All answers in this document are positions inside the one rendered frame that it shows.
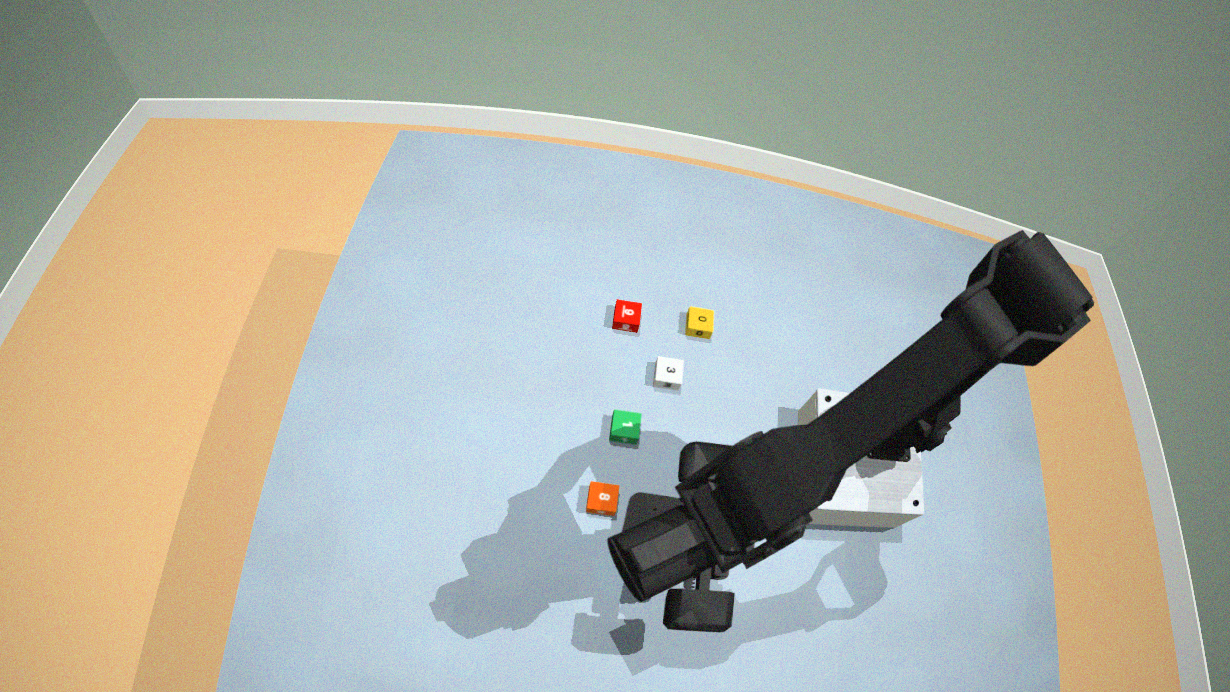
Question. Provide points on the green digit block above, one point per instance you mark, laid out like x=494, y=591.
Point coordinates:
x=625, y=427

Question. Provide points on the red block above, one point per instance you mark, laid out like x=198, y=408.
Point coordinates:
x=627, y=316

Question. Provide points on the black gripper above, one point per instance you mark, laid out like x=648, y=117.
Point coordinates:
x=701, y=609

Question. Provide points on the yellow block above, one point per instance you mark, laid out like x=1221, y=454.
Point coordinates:
x=699, y=323

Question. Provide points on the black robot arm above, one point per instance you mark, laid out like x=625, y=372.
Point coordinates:
x=1021, y=303

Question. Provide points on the orange block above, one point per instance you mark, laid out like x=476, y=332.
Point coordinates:
x=602, y=498

